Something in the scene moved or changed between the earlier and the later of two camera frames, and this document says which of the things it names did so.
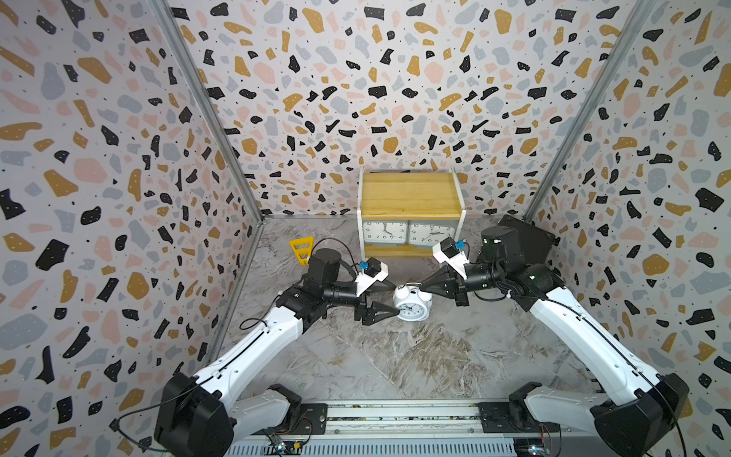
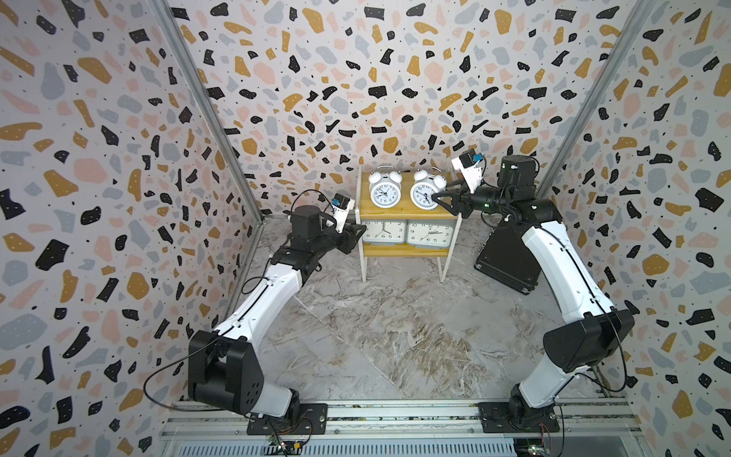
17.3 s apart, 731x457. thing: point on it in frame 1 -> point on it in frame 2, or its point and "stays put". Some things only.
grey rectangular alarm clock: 385,232 stays put
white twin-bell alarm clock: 413,304 -> 424,188
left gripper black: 367,316 -> 347,238
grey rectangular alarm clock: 424,234 stays put
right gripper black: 452,285 -> 462,203
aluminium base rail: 410,428 stays put
